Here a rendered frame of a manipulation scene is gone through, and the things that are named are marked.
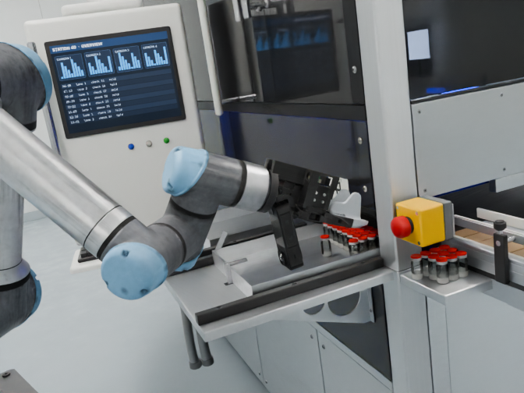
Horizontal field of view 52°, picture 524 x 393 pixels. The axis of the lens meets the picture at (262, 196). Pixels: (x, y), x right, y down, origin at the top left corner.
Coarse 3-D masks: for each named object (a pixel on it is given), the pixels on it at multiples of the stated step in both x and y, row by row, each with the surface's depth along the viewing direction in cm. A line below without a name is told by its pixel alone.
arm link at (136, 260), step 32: (0, 128) 72; (0, 160) 72; (32, 160) 72; (64, 160) 75; (32, 192) 72; (64, 192) 71; (96, 192) 73; (64, 224) 72; (96, 224) 71; (128, 224) 72; (160, 224) 77; (96, 256) 73; (128, 256) 68; (160, 256) 71; (128, 288) 69
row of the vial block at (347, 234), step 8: (328, 224) 128; (328, 232) 128; (336, 232) 126; (344, 232) 121; (352, 232) 120; (336, 240) 126; (344, 240) 122; (360, 240) 115; (344, 248) 123; (360, 248) 116; (368, 248) 116
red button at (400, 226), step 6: (402, 216) 98; (396, 222) 97; (402, 222) 96; (408, 222) 97; (396, 228) 97; (402, 228) 96; (408, 228) 97; (396, 234) 98; (402, 234) 97; (408, 234) 97
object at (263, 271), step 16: (320, 224) 135; (256, 240) 129; (272, 240) 131; (304, 240) 133; (320, 240) 132; (224, 256) 127; (240, 256) 128; (256, 256) 128; (272, 256) 126; (304, 256) 123; (320, 256) 122; (336, 256) 120; (352, 256) 110; (368, 256) 111; (224, 272) 120; (240, 272) 119; (256, 272) 118; (272, 272) 116; (288, 272) 115; (304, 272) 106; (320, 272) 108; (240, 288) 110; (256, 288) 103; (272, 288) 104
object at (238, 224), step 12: (216, 216) 161; (228, 216) 162; (240, 216) 163; (252, 216) 162; (264, 216) 160; (216, 228) 154; (228, 228) 152; (240, 228) 151; (252, 228) 138; (264, 228) 139; (216, 240) 134; (228, 240) 136
